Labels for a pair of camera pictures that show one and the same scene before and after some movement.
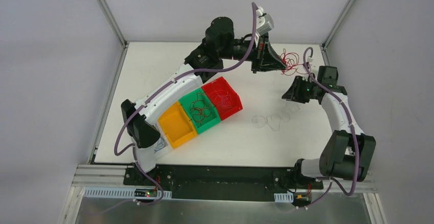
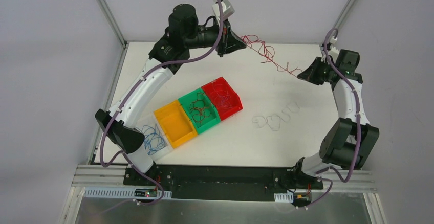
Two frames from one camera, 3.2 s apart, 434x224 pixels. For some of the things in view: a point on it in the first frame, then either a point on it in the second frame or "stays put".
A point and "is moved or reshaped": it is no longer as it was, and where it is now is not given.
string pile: (198, 109) stays put
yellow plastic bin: (177, 125) stays put
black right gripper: (298, 89) to (320, 72)
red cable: (290, 60) is moved or reshaped
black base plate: (222, 182) stays put
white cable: (274, 121) stays put
